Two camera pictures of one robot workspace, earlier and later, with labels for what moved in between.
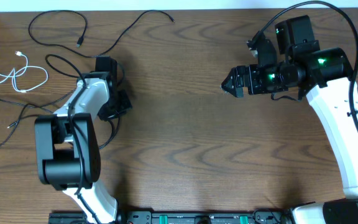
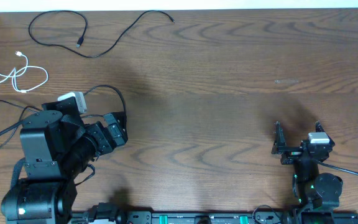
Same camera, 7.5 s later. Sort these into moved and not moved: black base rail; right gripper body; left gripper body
Moved: right gripper body; left gripper body
Not moved: black base rail
